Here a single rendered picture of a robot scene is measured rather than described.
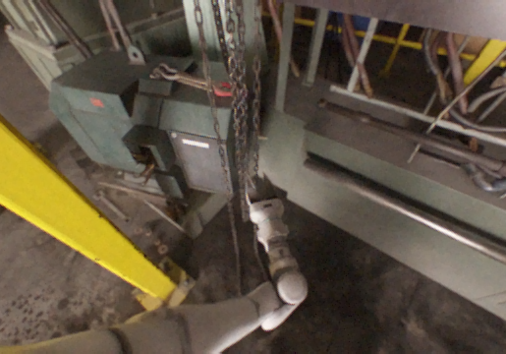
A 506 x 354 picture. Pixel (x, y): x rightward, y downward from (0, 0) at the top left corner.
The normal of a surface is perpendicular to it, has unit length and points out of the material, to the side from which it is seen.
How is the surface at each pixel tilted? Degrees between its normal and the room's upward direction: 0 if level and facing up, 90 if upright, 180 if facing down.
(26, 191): 90
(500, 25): 90
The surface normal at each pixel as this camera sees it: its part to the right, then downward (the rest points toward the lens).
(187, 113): -0.20, 0.08
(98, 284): 0.00, -0.63
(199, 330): 0.60, -0.59
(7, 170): 0.81, 0.45
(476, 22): -0.58, 0.63
